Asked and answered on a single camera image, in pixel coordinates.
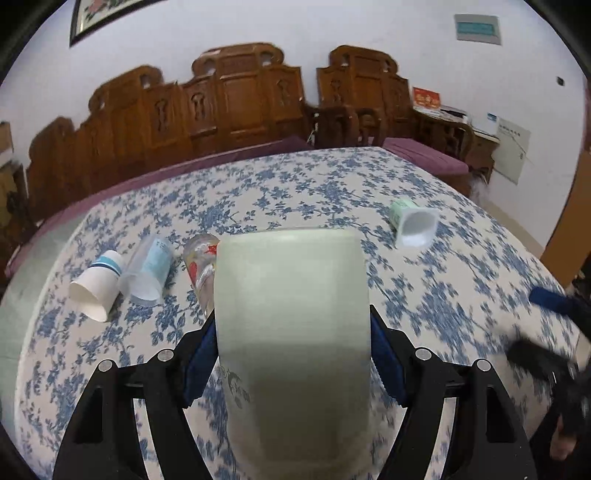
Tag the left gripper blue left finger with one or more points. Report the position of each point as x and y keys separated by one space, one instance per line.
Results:
x=169 y=383

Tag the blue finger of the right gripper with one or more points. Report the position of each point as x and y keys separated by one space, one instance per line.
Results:
x=540 y=362
x=558 y=303

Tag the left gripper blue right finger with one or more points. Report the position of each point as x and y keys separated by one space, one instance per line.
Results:
x=420 y=382

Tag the cream steel tumbler cup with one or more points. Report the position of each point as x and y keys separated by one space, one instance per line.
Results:
x=292 y=320

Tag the clear plastic blue-label cup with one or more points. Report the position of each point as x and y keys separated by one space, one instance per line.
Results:
x=145 y=275

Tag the white paper cup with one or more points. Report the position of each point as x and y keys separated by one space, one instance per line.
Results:
x=94 y=291

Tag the white green yogurt cup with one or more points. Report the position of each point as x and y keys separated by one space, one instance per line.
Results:
x=414 y=226

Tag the person's right hand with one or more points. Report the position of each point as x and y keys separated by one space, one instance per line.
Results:
x=562 y=444

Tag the plastic bag under table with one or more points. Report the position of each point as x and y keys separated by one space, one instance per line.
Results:
x=479 y=190

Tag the flower-printed drinking glass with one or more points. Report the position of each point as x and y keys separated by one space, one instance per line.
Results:
x=199 y=255

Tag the purple armchair cushion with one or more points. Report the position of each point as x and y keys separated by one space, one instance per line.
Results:
x=431 y=160

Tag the white device on side table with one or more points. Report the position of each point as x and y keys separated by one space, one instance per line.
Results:
x=491 y=124

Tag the wooden side table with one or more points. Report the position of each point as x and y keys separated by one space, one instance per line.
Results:
x=458 y=139

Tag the red gift box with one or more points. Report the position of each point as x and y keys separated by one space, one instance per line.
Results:
x=427 y=99

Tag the carved wooden armchair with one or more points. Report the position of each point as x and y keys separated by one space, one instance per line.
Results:
x=368 y=81

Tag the framed peacock flower painting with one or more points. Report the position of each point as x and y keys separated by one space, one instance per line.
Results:
x=90 y=15

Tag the white wall cabinet door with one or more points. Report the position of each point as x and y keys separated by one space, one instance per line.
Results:
x=512 y=152

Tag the grey wall electrical panel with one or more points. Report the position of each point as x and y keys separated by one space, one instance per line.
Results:
x=478 y=28

